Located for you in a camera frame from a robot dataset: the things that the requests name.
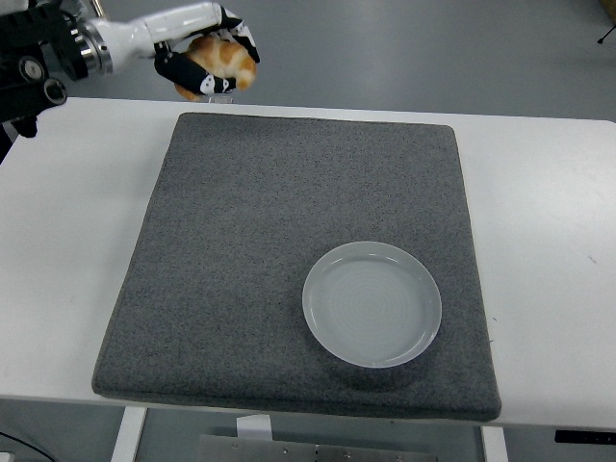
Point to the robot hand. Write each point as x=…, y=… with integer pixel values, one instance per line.
x=135, y=36

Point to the black table control panel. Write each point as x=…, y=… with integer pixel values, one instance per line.
x=584, y=436

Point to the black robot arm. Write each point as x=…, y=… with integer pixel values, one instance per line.
x=29, y=58

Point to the black tripod leg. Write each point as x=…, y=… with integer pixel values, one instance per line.
x=607, y=33

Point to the croissant bread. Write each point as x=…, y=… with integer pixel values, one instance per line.
x=226, y=58

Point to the grey square mat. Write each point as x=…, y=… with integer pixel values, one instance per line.
x=289, y=168

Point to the white bracket under table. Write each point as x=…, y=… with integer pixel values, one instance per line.
x=254, y=427

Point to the grey round plate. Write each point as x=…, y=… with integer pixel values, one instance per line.
x=370, y=308

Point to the white table leg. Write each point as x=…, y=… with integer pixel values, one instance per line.
x=494, y=445
x=127, y=435

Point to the grey metal plate with screws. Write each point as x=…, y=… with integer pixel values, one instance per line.
x=269, y=450

